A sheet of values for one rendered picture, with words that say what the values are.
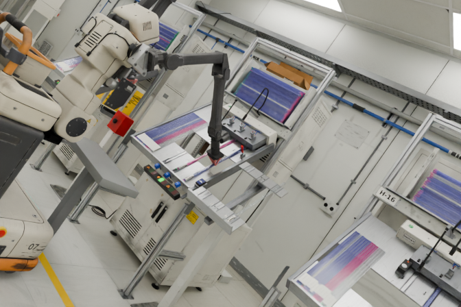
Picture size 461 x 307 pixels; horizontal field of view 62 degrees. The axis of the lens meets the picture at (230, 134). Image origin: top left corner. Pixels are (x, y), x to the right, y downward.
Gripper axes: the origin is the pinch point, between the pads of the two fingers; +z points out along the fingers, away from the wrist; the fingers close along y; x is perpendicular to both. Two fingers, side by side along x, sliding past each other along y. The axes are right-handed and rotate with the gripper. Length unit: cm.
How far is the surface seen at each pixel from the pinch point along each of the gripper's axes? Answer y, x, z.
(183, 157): 18.4, 11.3, 1.0
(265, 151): -10.0, -35.6, 1.5
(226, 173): -9.8, -0.7, 2.0
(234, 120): 22.9, -37.0, -4.9
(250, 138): -0.1, -31.0, -5.9
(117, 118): 97, 17, 10
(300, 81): 22, -108, -13
